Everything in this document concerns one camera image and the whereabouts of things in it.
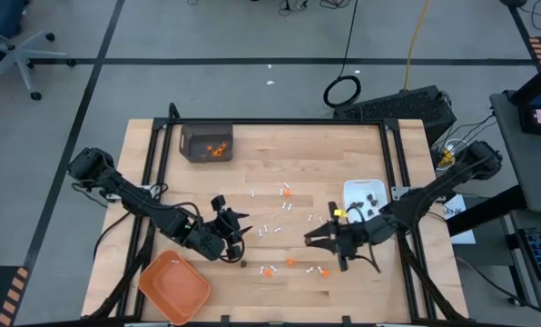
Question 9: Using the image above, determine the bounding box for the grey side desk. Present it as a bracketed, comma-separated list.
[488, 88, 541, 214]

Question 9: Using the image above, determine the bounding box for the black left camera cable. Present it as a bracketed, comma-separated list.
[150, 182, 242, 264]

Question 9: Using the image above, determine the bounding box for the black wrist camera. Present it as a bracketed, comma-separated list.
[345, 224, 375, 255]
[192, 230, 230, 263]

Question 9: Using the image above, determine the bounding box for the black laptop screen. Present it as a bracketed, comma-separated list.
[508, 54, 541, 137]

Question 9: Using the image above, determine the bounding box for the grey office chair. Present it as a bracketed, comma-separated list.
[0, 0, 79, 102]

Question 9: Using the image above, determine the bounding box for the black computer tower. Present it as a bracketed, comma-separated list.
[332, 84, 458, 147]

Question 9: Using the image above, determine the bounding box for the yellow connector plug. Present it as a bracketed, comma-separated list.
[438, 148, 457, 168]

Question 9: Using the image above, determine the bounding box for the black right camera cable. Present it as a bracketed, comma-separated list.
[345, 203, 383, 274]

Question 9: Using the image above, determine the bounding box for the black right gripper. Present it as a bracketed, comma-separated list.
[303, 202, 348, 273]

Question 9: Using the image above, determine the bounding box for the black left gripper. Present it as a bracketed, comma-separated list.
[206, 194, 254, 264]

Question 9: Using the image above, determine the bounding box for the dark grey plastic bin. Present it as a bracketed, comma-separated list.
[178, 121, 234, 164]

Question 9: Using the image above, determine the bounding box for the black camera cable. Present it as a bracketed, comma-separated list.
[345, 203, 383, 274]
[150, 182, 242, 264]

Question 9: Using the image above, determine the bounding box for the white plastic bin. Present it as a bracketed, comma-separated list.
[341, 178, 389, 224]

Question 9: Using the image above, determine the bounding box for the white paper sheet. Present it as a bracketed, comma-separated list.
[442, 193, 477, 245]

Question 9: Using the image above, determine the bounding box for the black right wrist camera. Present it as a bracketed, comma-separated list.
[345, 224, 375, 255]

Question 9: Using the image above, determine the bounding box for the yellow floor cable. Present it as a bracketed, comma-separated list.
[402, 0, 431, 91]

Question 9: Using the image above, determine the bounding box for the orange plastic tray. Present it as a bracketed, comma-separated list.
[137, 249, 211, 326]

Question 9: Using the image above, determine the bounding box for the black table frame rail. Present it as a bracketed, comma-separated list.
[152, 117, 401, 128]
[132, 120, 174, 322]
[379, 120, 419, 322]

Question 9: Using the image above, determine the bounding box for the black coiled floor cable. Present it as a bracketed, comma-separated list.
[322, 0, 362, 109]

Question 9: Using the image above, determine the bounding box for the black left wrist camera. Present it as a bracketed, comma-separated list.
[192, 230, 230, 263]

